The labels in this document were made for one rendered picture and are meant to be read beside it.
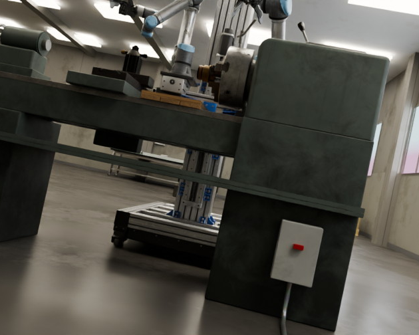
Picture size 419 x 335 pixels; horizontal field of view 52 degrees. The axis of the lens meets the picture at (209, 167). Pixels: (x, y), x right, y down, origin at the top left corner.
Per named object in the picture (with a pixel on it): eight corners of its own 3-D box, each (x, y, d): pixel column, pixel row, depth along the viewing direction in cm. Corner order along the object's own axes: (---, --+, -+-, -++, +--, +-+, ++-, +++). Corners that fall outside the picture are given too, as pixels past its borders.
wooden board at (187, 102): (209, 120, 242) (210, 113, 243) (199, 108, 207) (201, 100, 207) (158, 110, 247) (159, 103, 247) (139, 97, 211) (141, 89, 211)
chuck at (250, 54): (245, 111, 240) (257, 54, 235) (240, 111, 210) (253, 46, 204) (239, 110, 241) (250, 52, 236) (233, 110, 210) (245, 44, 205)
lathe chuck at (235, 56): (239, 110, 241) (250, 52, 236) (233, 110, 210) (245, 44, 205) (223, 107, 242) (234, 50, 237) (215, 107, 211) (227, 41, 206)
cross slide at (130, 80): (149, 99, 253) (150, 92, 253) (125, 81, 210) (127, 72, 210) (120, 94, 255) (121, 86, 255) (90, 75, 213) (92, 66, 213)
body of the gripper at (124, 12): (117, 11, 287) (135, 16, 291) (120, -2, 286) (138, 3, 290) (117, 13, 295) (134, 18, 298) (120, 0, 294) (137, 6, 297)
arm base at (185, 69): (171, 78, 298) (173, 64, 299) (191, 82, 297) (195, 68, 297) (166, 72, 283) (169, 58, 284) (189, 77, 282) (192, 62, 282)
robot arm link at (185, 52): (175, 59, 283) (180, 39, 283) (171, 63, 296) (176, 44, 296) (193, 64, 286) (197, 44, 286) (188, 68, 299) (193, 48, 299)
